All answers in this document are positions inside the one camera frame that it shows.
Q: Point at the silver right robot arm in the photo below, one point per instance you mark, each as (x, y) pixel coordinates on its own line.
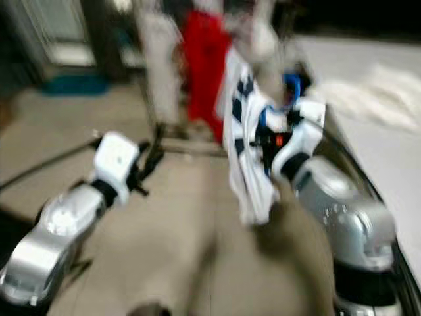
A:
(348, 217)

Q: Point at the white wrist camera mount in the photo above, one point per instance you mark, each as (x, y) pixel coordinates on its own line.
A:
(117, 158)
(302, 138)

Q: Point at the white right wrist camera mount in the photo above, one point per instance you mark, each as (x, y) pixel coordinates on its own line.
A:
(302, 138)

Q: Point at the grey curtain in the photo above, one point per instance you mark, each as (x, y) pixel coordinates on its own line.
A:
(112, 39)

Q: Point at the red garment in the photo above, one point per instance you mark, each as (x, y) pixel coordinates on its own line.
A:
(204, 66)

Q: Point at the white framed glass door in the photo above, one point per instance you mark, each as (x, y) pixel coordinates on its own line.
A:
(52, 33)

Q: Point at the brown cardboard box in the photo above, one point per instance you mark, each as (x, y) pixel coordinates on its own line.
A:
(5, 115)

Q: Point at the blue plastic hanger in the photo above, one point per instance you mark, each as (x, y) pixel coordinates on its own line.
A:
(297, 89)

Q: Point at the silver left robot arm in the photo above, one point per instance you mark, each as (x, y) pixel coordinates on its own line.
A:
(59, 224)

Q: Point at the small white shirt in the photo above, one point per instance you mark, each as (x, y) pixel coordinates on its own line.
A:
(158, 66)

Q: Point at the teal floor mat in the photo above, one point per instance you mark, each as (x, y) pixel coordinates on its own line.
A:
(69, 84)

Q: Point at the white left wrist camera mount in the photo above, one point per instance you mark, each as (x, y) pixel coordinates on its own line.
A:
(117, 158)

